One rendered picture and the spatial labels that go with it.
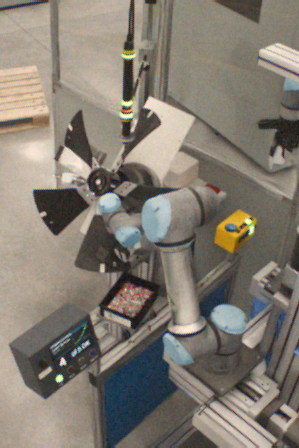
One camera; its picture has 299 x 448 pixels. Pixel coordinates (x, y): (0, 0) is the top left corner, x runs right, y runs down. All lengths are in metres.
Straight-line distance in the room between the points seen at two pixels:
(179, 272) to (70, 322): 0.38
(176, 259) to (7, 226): 2.55
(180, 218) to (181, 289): 0.21
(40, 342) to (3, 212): 2.53
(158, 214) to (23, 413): 1.77
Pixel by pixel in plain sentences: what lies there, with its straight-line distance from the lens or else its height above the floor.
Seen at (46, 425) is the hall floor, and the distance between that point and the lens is 3.06.
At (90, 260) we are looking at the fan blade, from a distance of 2.39.
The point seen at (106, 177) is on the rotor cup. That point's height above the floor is 1.24.
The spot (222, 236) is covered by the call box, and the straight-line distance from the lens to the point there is 2.45.
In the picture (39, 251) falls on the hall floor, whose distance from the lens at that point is 3.89.
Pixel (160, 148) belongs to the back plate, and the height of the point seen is 1.22.
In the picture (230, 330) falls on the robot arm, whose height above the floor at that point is 1.26.
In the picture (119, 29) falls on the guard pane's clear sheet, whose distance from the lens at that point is 3.14.
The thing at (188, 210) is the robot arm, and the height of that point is 1.62.
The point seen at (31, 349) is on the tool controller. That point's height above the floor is 1.25.
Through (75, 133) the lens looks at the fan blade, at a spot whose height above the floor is 1.29.
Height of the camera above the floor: 2.65
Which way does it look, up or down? 40 degrees down
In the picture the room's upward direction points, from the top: 3 degrees clockwise
